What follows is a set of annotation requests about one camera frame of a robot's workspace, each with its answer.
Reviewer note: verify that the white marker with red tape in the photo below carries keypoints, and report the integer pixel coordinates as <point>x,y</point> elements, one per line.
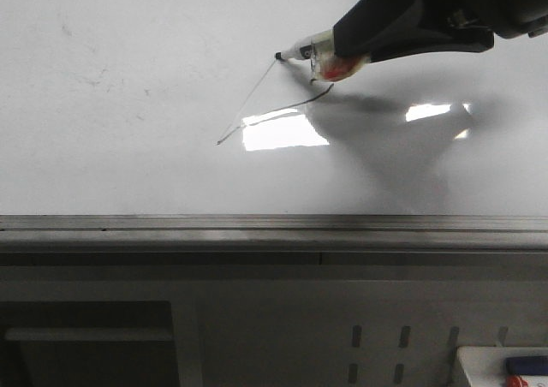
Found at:
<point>319,50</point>

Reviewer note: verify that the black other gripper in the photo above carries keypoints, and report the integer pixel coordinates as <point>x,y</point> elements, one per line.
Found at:
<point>389,29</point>

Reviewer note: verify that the white plastic marker tray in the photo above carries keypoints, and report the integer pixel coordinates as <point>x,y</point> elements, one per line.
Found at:
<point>484,366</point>

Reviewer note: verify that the white whiteboard with aluminium frame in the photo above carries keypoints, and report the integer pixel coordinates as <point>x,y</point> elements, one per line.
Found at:
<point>171,119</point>

